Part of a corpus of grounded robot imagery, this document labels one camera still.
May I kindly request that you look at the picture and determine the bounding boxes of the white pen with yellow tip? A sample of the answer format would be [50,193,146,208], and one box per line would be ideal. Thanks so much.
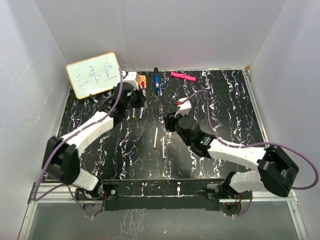
[132,108,136,119]

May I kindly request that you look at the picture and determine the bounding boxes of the white pen with blue tip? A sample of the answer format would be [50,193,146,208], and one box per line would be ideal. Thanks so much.
[139,107,144,120]

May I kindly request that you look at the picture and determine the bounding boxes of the white pen with red tip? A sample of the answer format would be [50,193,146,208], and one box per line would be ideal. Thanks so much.
[153,127,158,150]

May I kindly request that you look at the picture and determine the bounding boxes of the white pen with purple tip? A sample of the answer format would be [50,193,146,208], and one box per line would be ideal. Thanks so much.
[141,80,146,96]

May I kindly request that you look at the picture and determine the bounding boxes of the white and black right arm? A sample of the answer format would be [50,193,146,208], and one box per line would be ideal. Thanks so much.
[164,112,299,199]

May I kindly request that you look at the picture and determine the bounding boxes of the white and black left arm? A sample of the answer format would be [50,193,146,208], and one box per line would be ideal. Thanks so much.
[42,82,146,200]

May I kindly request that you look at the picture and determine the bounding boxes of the white pen with green tip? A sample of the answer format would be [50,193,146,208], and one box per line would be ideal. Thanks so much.
[161,136,166,160]

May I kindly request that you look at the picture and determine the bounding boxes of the small orange notebook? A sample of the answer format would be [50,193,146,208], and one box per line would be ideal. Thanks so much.
[137,75,147,90]

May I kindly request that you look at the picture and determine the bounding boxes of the blue stapler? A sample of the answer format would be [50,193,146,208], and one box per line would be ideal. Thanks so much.
[153,67,161,93]

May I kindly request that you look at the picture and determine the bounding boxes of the pink plastic tool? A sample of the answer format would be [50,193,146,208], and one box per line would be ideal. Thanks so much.
[170,71,196,82]

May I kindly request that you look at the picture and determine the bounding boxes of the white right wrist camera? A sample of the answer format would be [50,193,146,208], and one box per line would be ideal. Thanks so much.
[174,97,192,118]

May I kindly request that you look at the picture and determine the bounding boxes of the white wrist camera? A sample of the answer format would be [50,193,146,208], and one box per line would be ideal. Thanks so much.
[124,71,139,85]
[174,97,192,118]

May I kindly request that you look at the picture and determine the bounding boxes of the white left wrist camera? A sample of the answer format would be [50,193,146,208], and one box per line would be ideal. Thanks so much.
[124,71,139,85]

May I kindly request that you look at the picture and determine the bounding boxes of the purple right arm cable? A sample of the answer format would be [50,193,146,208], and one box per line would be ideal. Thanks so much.
[176,89,320,218]

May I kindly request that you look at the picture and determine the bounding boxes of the small whiteboard with yellow frame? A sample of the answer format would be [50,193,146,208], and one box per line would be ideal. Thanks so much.
[65,52,121,100]

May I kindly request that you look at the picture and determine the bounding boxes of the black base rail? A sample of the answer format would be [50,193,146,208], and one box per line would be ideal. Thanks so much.
[103,179,222,212]

